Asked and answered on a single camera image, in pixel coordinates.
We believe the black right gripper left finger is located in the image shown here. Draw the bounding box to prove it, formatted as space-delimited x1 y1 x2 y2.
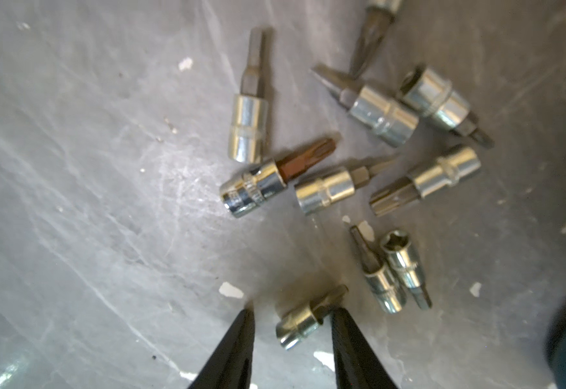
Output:
189 309 255 389

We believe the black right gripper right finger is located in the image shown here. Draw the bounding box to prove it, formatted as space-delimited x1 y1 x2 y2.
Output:
331 308 398 389

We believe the silver socket bit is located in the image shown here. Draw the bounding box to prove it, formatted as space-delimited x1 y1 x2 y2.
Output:
294 156 397 215
349 225 407 314
397 63 494 148
311 64 419 147
369 144 481 217
379 229 433 311
349 0 404 79
220 137 336 218
276 285 349 350
228 28 268 165

